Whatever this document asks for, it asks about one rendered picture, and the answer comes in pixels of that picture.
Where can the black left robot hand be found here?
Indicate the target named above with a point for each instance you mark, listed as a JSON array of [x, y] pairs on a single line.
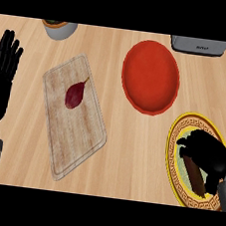
[[1, 71]]

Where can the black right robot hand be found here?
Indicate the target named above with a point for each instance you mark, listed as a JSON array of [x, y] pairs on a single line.
[[210, 153]]

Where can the brown sweet potato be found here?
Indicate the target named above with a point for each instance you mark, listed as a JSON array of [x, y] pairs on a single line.
[[195, 178]]

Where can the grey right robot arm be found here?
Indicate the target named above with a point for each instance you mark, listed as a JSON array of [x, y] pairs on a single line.
[[225, 192]]

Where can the yellow patterned plate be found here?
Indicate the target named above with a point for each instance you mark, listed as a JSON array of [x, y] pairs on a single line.
[[177, 153]]

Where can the red bowl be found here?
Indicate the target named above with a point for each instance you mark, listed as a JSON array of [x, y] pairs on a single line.
[[150, 77]]

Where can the grey plant pot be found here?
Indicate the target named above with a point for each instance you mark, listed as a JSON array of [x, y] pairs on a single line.
[[59, 29]]

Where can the dark red beet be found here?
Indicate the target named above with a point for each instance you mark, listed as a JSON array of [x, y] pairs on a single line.
[[75, 94]]

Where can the pale wooden cutting board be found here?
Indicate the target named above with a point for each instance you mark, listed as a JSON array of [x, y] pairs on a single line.
[[73, 115]]

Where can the grey toaster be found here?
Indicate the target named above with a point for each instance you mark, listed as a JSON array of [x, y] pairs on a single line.
[[199, 45]]

